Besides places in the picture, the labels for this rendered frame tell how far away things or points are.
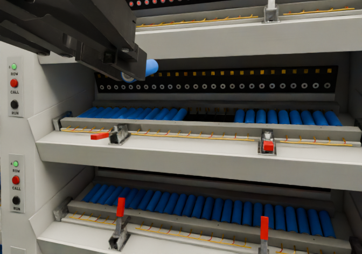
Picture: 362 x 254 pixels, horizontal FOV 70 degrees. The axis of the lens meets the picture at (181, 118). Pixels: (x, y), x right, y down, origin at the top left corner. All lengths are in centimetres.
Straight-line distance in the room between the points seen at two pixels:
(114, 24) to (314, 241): 47
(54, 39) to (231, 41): 28
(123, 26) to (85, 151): 38
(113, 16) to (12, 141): 51
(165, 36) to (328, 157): 32
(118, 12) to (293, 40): 31
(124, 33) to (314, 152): 35
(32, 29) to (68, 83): 47
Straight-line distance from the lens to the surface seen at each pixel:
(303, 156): 43
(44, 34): 21
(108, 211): 61
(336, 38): 44
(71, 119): 60
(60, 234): 64
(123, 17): 18
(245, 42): 43
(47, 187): 65
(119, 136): 49
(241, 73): 57
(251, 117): 51
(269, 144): 36
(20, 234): 69
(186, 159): 44
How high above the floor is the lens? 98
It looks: 3 degrees down
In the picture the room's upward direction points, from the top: 1 degrees clockwise
